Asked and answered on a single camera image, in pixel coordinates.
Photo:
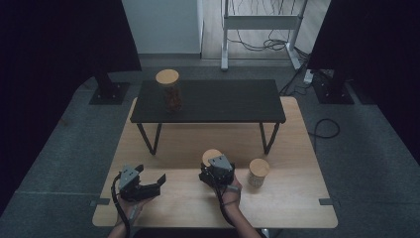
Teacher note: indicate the black desktop shelf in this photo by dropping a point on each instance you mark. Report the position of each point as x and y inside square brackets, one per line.
[214, 99]

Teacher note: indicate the white power strip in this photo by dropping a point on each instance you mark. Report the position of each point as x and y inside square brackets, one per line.
[308, 76]

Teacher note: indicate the black stand base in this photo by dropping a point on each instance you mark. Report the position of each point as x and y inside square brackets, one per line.
[109, 92]
[333, 91]

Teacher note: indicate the wooden cylinder cup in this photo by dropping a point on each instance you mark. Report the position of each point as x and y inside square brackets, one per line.
[258, 172]

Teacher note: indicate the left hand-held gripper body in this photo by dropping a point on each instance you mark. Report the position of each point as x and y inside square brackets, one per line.
[132, 188]

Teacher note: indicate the person's right hand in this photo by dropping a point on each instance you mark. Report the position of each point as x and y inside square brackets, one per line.
[231, 195]

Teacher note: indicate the glass jar with brown spices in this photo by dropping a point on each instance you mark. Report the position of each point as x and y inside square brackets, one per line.
[171, 95]

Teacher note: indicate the grey tape marker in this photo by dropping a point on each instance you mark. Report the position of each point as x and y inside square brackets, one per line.
[326, 201]
[100, 202]

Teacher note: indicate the person's left hand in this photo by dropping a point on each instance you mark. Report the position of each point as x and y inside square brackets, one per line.
[132, 208]

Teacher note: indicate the black curtain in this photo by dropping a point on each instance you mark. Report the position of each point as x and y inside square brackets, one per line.
[373, 49]
[49, 49]

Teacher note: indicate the white metal stand frame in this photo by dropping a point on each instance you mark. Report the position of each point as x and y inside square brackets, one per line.
[261, 22]

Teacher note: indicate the round wooden disc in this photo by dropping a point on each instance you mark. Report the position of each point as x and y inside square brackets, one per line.
[209, 155]

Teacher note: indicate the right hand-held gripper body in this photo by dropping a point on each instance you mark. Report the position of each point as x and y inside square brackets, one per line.
[219, 170]

